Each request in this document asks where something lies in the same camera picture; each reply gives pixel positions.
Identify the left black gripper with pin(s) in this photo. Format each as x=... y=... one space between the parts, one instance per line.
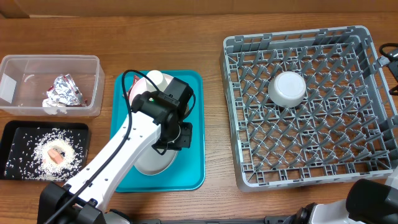
x=184 y=140

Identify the grey round plate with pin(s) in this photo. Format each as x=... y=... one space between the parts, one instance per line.
x=150 y=162

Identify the white paper cup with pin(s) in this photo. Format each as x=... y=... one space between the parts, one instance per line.
x=160 y=80

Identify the white small bowl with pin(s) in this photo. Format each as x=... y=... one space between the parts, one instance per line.
x=287 y=89

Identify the silver foil wrapper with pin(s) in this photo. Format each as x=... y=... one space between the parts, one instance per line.
x=64 y=91

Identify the orange food cube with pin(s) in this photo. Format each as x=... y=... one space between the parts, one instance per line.
x=55 y=156

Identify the white napkin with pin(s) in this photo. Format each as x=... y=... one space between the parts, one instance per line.
x=52 y=107

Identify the white rice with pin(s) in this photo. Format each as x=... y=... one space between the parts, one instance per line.
x=28 y=158

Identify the red sauce packet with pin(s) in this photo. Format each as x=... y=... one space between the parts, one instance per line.
x=134 y=79

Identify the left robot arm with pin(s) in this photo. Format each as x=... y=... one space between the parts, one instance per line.
x=155 y=120

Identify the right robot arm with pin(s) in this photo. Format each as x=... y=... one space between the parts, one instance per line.
x=367 y=202

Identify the grey plastic dishwasher rack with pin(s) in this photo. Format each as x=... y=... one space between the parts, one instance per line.
x=345 y=128

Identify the pink round plate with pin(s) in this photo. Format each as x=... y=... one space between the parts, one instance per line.
x=140 y=85

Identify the black plastic tray bin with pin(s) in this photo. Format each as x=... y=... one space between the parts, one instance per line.
x=10 y=130

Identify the clear plastic bin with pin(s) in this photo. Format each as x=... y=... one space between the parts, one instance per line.
x=25 y=80

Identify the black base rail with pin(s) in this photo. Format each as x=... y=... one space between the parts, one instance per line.
x=265 y=220

